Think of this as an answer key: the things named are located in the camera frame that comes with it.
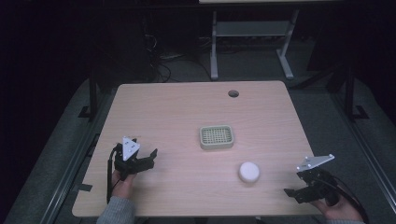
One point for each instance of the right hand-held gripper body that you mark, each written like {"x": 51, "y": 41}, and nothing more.
{"x": 317, "y": 179}

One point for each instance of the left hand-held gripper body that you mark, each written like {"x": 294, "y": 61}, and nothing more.
{"x": 127, "y": 155}

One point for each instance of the person's left hand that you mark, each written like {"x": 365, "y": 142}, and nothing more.
{"x": 124, "y": 186}

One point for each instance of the person's right hand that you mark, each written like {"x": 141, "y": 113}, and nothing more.
{"x": 337, "y": 211}

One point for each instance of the white round soap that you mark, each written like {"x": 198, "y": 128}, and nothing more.
{"x": 249, "y": 171}

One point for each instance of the black tape strip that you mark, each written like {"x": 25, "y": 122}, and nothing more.
{"x": 82, "y": 187}

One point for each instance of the black metal stand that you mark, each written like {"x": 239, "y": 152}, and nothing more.
{"x": 351, "y": 99}
{"x": 92, "y": 99}

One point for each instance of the green soap dish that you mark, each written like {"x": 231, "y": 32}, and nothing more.
{"x": 216, "y": 137}

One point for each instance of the grey metal table frame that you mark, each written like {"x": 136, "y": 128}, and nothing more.
{"x": 249, "y": 28}

